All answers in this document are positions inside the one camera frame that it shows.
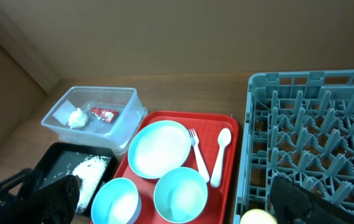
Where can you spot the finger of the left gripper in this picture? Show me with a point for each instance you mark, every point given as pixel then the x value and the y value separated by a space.
pixel 6 198

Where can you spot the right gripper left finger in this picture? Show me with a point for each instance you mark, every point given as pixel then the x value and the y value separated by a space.
pixel 54 203

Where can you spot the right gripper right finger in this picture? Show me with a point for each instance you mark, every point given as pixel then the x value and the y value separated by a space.
pixel 293 202

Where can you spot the yellow plastic cup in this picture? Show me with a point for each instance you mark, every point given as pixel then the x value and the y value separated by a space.
pixel 257 216

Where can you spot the food scraps and rice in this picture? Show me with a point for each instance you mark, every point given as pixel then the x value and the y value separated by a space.
pixel 89 172

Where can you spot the light blue bowl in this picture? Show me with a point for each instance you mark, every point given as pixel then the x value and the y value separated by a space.
pixel 118 201

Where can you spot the black waste tray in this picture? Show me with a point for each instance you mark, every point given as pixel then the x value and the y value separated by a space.
pixel 61 159

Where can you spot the grey dishwasher rack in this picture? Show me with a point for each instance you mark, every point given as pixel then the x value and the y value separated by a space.
pixel 299 125

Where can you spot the clear plastic waste bin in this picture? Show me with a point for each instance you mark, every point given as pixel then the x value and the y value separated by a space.
pixel 115 135

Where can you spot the crumpled white tissue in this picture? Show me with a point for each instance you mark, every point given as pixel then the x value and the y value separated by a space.
pixel 77 119

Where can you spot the white plastic spoon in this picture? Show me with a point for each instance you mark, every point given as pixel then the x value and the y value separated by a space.
pixel 224 139

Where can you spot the red snack wrapper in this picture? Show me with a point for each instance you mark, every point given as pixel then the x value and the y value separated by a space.
pixel 106 115

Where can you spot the mint green bowl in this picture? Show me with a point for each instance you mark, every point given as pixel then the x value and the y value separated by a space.
pixel 181 195

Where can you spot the red serving tray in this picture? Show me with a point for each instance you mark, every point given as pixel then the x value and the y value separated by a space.
pixel 208 127

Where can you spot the light blue plate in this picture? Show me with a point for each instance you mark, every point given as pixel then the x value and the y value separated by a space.
pixel 159 148

